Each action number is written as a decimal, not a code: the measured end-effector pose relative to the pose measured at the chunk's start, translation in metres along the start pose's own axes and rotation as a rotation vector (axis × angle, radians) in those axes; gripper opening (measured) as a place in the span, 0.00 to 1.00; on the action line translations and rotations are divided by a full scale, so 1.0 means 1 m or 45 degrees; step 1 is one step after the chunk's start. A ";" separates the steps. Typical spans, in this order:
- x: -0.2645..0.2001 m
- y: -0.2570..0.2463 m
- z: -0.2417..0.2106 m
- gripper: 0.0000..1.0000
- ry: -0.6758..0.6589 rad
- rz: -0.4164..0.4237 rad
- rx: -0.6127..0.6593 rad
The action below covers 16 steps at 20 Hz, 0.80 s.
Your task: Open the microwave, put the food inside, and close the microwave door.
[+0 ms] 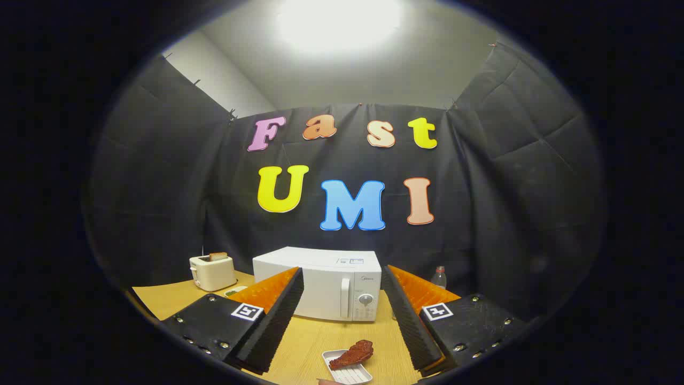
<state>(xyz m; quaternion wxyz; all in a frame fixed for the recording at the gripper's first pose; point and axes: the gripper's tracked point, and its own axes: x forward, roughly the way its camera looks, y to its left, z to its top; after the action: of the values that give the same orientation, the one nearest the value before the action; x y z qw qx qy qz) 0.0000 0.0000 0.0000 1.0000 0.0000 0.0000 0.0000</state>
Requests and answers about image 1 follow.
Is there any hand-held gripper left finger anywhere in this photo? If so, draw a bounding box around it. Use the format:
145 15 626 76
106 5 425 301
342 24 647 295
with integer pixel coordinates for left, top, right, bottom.
160 266 305 375

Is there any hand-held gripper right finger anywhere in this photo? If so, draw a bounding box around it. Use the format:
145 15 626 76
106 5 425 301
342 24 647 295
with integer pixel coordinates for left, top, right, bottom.
380 264 535 375

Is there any brown meat piece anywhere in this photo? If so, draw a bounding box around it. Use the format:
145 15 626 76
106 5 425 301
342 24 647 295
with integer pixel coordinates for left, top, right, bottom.
329 340 374 371

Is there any white toaster oven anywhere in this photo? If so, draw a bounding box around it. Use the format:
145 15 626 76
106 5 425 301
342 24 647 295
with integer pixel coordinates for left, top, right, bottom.
252 246 382 322

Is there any small white food tray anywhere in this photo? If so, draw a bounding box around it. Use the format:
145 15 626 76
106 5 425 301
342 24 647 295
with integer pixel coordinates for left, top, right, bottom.
322 349 374 385

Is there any cream toaster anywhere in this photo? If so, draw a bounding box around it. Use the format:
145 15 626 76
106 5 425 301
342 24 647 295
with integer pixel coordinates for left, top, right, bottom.
189 255 238 292

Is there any black backdrop cloth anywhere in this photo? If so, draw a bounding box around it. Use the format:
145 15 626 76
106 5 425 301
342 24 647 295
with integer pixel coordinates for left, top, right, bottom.
85 40 607 332

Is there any ceiling light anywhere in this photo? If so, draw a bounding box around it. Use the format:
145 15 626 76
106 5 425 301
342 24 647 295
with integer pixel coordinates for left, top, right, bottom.
275 0 404 54

